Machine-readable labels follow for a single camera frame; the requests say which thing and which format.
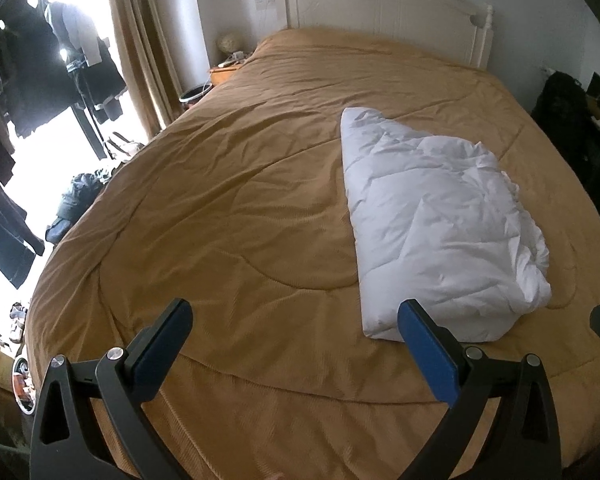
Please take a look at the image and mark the hanging dark trousers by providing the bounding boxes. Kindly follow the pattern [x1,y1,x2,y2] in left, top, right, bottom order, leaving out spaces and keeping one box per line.
[0,160,46,288]

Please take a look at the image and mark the dark bag on floor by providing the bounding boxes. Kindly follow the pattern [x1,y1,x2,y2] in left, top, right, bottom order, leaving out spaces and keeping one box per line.
[45,170,113,243]

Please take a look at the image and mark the round black basket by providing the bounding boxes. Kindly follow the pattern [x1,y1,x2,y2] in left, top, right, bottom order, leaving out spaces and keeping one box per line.
[179,85,213,106]

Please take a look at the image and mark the wooden nightstand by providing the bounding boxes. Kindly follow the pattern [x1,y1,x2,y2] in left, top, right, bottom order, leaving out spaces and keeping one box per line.
[209,62,243,86]

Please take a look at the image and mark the round metal-rimmed bin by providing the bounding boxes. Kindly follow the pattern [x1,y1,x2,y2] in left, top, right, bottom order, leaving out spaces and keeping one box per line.
[11,357,36,413]

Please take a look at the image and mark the beige curtain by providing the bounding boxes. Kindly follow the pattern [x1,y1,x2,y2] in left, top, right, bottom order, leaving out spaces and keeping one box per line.
[102,0,213,138]

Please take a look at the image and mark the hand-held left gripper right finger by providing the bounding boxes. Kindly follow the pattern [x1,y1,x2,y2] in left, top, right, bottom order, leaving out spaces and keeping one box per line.
[397,299,563,480]

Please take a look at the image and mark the white puffer jacket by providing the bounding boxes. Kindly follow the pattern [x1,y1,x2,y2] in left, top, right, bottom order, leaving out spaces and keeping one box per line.
[340,106,552,343]

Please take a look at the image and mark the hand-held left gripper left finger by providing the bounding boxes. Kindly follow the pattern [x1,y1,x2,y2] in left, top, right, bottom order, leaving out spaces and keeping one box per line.
[30,298,193,480]

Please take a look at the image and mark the hanging dark jacket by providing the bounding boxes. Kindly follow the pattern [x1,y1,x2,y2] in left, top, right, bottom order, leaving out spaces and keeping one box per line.
[0,0,126,138]

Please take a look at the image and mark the pair of shoes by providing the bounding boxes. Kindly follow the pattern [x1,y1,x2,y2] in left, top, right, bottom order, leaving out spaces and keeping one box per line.
[7,302,31,343]

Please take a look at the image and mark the brown quilted bedspread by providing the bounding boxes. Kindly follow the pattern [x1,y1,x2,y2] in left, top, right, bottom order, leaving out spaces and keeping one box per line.
[25,29,600,480]

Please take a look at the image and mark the white wooden headboard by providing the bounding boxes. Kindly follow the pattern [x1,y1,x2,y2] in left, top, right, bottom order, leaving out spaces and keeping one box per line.
[277,0,496,68]

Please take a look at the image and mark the hanging light grey garment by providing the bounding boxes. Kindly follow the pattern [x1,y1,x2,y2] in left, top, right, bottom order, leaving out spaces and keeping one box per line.
[47,0,111,68]

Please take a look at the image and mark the black backpack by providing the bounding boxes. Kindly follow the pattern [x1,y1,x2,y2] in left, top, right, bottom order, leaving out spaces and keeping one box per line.
[530,71,593,161]

